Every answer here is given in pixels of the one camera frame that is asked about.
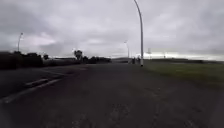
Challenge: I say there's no green grass field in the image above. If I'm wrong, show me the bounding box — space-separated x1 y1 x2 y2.
142 59 224 88

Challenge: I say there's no grey asphalt road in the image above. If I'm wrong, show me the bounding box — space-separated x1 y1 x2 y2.
0 64 88 98

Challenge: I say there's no dark asphalt path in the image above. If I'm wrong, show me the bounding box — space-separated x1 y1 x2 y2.
0 62 224 128

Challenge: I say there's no dark hedge row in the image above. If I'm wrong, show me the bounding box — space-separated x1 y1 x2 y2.
0 50 113 70

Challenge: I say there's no tall curved street lamp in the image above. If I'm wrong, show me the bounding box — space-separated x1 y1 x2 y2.
133 0 145 67

